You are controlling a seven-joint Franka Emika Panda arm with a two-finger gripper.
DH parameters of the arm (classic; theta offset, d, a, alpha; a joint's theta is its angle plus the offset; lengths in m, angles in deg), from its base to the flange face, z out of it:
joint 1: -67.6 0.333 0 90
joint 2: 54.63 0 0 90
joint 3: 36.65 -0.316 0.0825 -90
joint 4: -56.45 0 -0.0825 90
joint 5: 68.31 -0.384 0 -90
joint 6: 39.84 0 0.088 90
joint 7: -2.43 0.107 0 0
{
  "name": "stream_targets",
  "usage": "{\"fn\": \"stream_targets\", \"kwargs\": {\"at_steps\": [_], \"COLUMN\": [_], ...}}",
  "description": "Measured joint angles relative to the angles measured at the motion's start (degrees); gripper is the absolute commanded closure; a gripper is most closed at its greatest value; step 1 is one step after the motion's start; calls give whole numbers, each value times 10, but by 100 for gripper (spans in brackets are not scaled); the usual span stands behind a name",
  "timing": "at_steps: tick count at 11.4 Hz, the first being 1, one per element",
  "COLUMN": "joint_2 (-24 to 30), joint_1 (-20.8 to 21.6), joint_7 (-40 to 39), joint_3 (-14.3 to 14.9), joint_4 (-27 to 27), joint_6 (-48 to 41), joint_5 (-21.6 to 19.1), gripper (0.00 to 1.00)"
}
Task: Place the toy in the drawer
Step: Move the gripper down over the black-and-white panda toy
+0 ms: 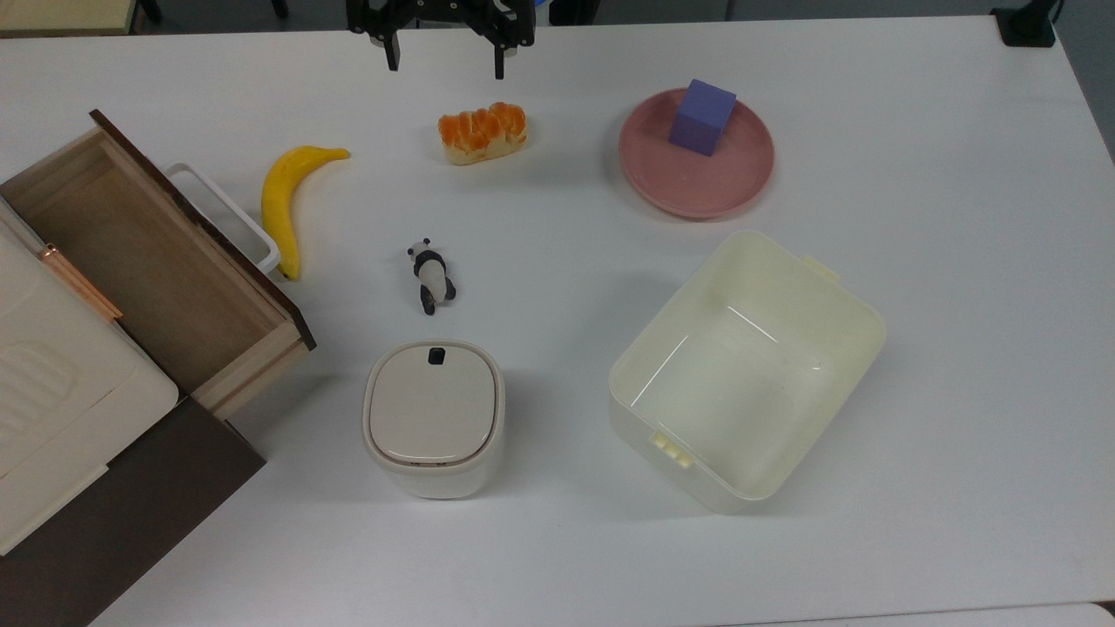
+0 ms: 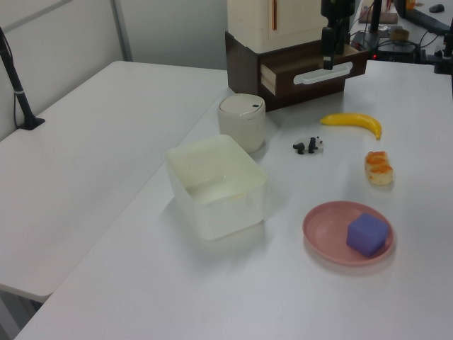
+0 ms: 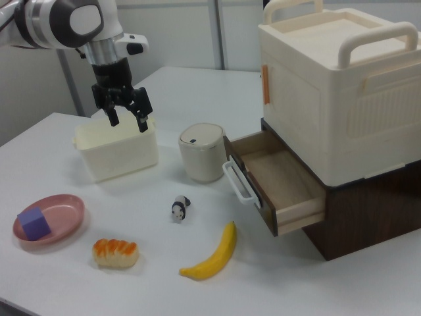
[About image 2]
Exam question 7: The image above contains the black and white panda toy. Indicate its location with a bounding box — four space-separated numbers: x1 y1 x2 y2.
292 135 326 156

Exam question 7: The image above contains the dark brown cabinet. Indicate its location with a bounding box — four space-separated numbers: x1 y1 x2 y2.
224 30 355 113

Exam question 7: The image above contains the black camera pole with base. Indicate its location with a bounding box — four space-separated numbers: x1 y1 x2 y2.
0 26 46 132

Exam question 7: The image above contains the orange glazed toy bread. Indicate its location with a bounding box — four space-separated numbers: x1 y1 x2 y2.
364 150 395 186

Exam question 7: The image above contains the black upright stand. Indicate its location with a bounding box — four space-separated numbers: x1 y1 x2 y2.
367 0 384 35

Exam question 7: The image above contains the black device with red light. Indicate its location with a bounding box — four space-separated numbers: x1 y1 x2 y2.
374 39 427 62

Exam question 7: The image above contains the black clamp mount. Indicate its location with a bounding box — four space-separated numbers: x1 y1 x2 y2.
432 30 453 74

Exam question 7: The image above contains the yellow toy banana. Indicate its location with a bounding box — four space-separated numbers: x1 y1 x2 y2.
320 112 384 141

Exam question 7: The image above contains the white drawer handle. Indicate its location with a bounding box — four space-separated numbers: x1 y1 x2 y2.
293 61 354 86

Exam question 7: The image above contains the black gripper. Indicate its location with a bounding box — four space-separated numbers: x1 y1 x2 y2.
320 0 357 70

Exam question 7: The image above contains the pink round plate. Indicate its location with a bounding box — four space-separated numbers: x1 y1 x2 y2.
302 200 396 266

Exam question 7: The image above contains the cream plastic storage box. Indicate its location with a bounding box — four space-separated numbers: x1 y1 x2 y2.
164 133 269 242

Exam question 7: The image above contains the small cream lidded bin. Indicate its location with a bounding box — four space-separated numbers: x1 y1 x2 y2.
217 93 267 154

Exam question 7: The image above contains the wooden drawer with brown front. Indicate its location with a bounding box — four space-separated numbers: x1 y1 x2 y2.
260 42 369 97

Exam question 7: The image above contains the purple foam cube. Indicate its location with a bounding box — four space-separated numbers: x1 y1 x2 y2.
345 212 390 257

